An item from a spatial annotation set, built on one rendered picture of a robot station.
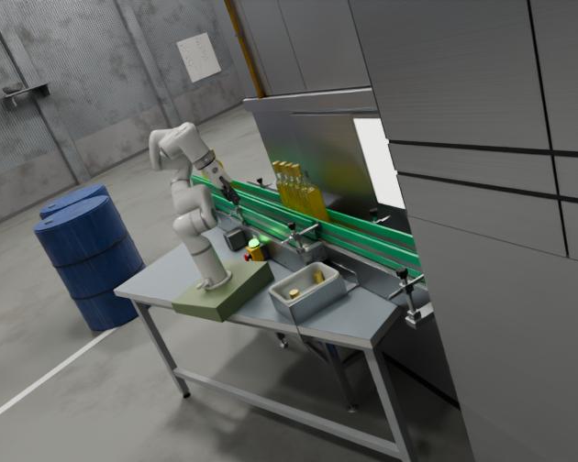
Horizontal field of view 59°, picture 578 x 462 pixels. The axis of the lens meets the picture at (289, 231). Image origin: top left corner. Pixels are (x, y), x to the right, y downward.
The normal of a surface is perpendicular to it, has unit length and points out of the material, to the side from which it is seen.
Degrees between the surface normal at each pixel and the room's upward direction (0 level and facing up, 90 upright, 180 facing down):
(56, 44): 90
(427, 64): 90
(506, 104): 90
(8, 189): 90
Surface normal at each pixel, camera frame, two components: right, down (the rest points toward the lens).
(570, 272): -0.84, 0.44
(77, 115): 0.72, 0.01
